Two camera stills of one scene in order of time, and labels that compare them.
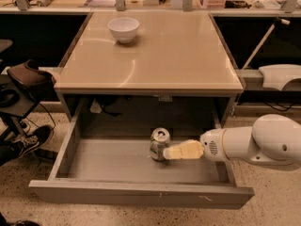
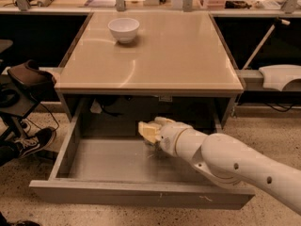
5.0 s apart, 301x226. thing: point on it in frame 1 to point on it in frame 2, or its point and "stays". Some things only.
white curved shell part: [277, 75] stays
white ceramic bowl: [123, 28] stays
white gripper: [212, 145] to [168, 136]
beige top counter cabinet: [176, 72] stays
